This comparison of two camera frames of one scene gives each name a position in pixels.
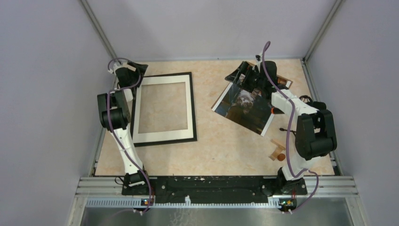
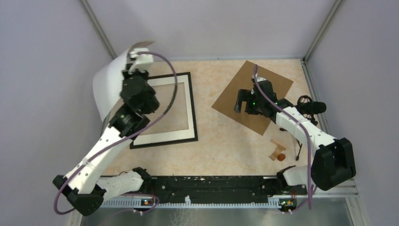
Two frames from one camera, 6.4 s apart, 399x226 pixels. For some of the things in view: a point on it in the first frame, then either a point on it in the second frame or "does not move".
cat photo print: (250, 108) → (107, 80)
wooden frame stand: (274, 154) does not move
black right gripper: (243, 69) → (246, 95)
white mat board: (167, 135) does not move
